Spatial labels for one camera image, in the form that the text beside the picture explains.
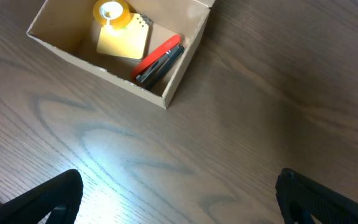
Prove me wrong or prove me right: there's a yellow adhesive tape roll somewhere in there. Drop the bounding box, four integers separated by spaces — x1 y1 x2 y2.
93 0 131 30

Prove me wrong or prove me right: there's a yellow sticky note pad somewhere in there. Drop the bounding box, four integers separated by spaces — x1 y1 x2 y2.
96 13 153 60

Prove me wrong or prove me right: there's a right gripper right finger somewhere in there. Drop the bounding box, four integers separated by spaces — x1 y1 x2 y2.
275 168 358 224

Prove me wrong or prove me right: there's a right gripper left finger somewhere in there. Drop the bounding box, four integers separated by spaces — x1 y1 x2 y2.
0 169 83 224

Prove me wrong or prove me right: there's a cardboard box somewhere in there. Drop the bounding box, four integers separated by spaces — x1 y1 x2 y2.
27 0 214 108

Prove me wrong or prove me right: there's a red black stapler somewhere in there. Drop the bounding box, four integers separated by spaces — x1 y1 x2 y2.
131 34 185 90

